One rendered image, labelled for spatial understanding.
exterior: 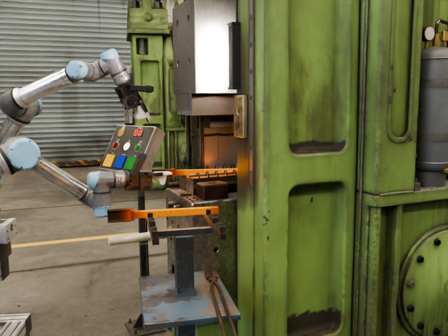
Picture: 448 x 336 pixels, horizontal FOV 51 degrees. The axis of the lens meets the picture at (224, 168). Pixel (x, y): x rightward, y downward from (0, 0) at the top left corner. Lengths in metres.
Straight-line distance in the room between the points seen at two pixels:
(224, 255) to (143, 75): 5.27
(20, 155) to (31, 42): 8.32
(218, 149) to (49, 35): 7.99
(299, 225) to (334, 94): 0.55
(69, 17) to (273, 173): 8.70
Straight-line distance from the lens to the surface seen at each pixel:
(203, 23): 2.04
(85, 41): 10.13
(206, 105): 2.07
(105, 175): 2.02
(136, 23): 7.07
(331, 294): 2.14
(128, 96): 2.18
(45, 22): 10.17
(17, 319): 2.74
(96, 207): 2.04
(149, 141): 2.50
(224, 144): 2.40
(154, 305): 1.60
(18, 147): 1.86
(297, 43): 1.89
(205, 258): 2.02
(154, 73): 7.09
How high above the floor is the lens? 1.33
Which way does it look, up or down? 8 degrees down
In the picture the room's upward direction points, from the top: straight up
